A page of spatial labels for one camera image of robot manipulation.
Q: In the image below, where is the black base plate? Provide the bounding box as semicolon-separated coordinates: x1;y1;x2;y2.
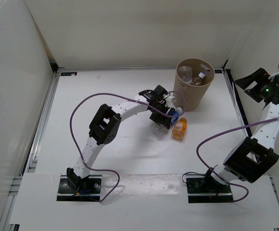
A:
185;174;233;203
56;175;102;202

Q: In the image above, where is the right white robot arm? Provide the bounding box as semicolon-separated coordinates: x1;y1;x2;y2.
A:
201;68;279;193

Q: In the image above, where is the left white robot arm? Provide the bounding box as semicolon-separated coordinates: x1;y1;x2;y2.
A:
66;85;183;193

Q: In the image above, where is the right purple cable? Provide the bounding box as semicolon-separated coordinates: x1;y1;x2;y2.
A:
196;62;279;202

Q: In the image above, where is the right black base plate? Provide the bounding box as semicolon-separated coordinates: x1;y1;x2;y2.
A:
185;174;233;203

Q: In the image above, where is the left aluminium frame rail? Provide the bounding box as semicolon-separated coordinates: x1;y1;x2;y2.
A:
21;72;59;176

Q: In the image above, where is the clear bottle white label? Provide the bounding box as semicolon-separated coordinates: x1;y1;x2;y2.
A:
177;65;192;84

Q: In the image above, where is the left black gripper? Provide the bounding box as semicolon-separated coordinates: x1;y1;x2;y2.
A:
149;103;174;129

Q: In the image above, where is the brown round bin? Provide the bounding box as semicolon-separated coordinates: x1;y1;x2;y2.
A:
173;58;214;112

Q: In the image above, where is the blue sticker label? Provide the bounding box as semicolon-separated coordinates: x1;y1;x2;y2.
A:
60;72;77;77

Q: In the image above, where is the orange plastic bottle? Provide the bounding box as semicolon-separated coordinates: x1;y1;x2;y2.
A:
172;118;187;140

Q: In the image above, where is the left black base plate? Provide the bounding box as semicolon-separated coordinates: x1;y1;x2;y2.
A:
56;175;102;202

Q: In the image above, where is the purple cable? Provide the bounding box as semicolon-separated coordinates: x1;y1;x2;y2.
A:
70;90;187;202
196;62;279;202

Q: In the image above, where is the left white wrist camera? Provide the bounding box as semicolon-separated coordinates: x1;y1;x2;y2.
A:
165;92;178;107

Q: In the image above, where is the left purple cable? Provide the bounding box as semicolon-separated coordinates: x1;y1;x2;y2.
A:
70;90;187;202

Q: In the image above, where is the right black frame rail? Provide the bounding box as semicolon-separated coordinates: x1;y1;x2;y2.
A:
223;69;249;126

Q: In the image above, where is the clear plastic bottle white cap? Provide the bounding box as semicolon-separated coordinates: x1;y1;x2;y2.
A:
191;72;206;86

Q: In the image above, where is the blue label plastic bottle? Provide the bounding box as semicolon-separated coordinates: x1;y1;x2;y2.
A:
150;107;182;134

